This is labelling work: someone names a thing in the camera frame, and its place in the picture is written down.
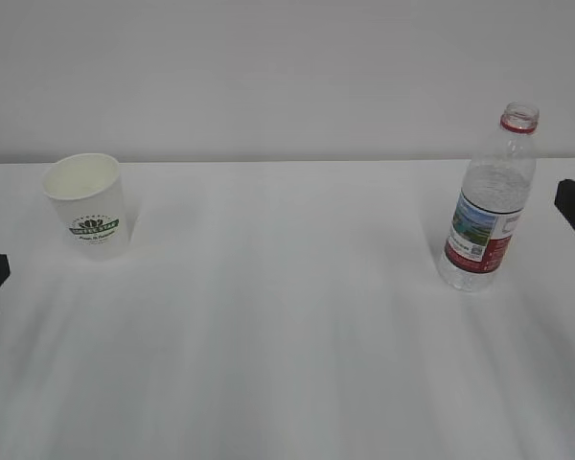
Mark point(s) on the white paper cup green logo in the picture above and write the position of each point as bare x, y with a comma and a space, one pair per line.
86, 192

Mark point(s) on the clear plastic water bottle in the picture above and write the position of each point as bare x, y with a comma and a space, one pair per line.
493, 194

